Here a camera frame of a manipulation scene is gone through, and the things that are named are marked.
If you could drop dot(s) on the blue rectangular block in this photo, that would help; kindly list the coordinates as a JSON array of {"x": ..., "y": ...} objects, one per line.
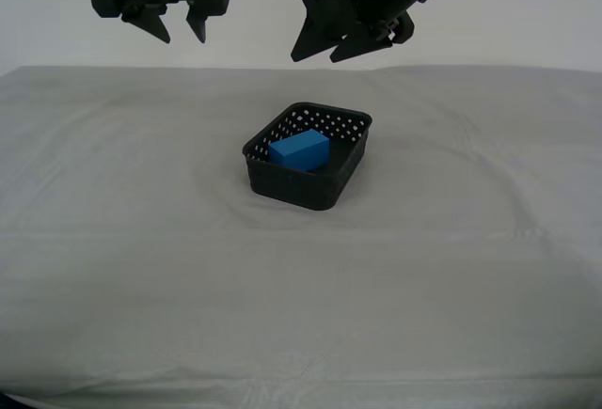
[{"x": 301, "y": 150}]

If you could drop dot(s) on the black perforated plastic basket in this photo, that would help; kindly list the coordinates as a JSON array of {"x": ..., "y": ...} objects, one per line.
[{"x": 296, "y": 188}]

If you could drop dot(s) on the white tablecloth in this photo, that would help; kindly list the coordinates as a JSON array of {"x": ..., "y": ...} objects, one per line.
[{"x": 141, "y": 263}]

